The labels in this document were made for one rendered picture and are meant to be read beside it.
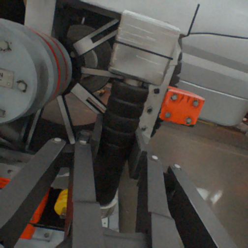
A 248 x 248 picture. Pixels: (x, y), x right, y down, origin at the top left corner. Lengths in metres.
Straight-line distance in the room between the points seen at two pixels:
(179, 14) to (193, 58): 0.74
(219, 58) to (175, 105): 0.61
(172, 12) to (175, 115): 0.26
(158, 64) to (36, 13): 0.30
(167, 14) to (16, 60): 0.17
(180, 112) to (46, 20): 0.32
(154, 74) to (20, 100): 0.17
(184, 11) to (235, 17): 0.82
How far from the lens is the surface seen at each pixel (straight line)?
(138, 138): 0.18
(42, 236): 0.85
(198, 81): 0.96
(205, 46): 0.96
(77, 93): 0.50
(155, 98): 0.40
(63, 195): 0.56
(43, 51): 0.30
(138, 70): 0.16
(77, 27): 0.99
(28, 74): 0.26
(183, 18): 0.20
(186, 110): 0.42
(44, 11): 0.41
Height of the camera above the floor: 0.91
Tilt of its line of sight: 19 degrees down
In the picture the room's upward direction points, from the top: 17 degrees clockwise
